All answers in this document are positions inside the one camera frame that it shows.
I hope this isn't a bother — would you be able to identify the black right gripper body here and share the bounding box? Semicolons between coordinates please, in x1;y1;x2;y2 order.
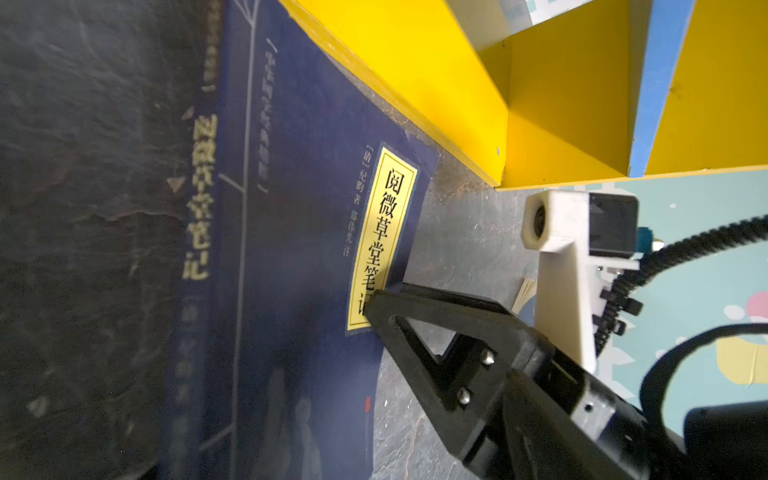
461;347;654;479

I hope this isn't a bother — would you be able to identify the yellow bookshelf with coloured shelves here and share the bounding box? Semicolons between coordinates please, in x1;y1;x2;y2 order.
285;1;767;190

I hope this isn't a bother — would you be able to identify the navy book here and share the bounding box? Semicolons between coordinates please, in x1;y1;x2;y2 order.
511;278;537;327
159;1;439;479

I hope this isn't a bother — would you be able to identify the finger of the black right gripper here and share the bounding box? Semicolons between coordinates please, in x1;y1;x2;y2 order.
364;283;555;474

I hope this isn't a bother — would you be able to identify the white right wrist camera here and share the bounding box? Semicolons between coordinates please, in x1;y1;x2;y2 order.
521;190;639;373

